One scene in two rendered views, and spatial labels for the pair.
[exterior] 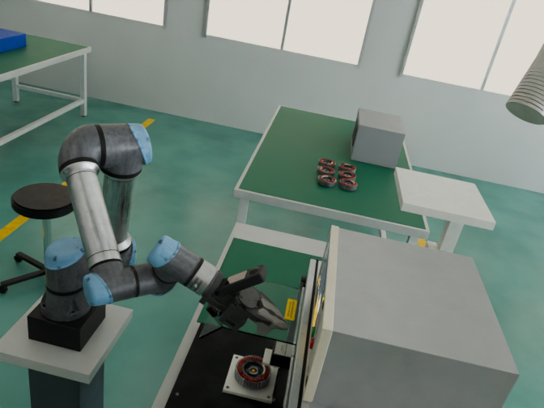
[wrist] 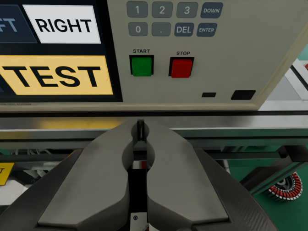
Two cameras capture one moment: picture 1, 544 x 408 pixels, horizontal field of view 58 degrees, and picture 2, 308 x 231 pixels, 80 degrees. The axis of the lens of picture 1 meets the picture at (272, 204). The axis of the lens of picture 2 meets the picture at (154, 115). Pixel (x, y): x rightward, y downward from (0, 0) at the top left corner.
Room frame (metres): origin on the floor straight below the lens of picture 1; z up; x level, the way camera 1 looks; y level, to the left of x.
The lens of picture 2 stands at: (0.92, -0.01, 1.29)
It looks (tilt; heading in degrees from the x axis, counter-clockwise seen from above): 52 degrees down; 263
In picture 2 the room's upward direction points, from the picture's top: 2 degrees clockwise
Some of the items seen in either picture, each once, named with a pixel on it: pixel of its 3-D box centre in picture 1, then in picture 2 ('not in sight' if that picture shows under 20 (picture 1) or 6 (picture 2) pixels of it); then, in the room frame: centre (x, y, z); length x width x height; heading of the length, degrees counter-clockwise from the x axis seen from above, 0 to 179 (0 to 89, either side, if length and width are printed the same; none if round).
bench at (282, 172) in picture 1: (325, 199); not in sight; (3.36, -0.39, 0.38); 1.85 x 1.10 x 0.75; 176
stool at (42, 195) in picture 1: (49, 236); not in sight; (2.37, 1.23, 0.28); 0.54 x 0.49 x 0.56; 86
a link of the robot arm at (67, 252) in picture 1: (68, 262); not in sight; (1.22, 0.58, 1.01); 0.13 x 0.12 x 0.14; 128
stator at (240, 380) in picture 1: (252, 371); not in sight; (1.13, -0.04, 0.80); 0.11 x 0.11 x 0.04
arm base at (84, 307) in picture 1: (65, 293); not in sight; (1.22, 0.59, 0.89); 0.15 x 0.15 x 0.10
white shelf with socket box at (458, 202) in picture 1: (424, 240); not in sight; (1.87, -0.67, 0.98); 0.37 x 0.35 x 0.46; 176
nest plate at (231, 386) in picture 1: (252, 377); not in sight; (1.13, -0.04, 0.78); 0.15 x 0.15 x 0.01; 86
